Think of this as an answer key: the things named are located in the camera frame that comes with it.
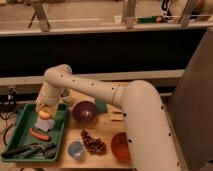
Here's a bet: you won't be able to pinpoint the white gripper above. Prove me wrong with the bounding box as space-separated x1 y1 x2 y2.
36 94 60 114

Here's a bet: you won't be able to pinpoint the red yellow apple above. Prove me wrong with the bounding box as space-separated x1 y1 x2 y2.
38 110 52 120

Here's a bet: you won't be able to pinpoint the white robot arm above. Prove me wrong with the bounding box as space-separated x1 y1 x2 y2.
36 64 182 171

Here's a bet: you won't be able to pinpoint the green plastic tray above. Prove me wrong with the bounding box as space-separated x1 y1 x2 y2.
2 103 68 162

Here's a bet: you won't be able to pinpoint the grey folded cloth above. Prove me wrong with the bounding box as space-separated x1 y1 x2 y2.
34 118 56 132

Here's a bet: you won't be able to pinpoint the orange carrot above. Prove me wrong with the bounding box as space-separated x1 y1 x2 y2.
29 128 51 141

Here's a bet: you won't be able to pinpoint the dark purple bowl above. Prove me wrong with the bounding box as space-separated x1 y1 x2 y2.
72 101 98 124

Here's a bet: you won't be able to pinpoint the green sponge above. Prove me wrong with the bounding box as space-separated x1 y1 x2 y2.
95 99 107 114

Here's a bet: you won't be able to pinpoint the blue small cup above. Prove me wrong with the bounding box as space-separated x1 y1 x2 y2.
68 141 84 160

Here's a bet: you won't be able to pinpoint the brown grape bunch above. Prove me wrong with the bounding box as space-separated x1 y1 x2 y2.
81 130 107 155

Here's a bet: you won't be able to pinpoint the wooden block piece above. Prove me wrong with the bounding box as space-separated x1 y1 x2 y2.
110 111 123 121

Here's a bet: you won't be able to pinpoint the orange bowl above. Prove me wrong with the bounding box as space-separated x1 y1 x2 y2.
110 132 131 161

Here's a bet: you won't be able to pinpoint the metal stand leg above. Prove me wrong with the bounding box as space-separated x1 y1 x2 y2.
30 0 50 32

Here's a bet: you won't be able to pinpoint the grey panel board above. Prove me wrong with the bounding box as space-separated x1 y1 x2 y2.
167 27 213 171

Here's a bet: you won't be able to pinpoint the black cables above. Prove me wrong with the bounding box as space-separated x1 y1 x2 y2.
0 85 22 148

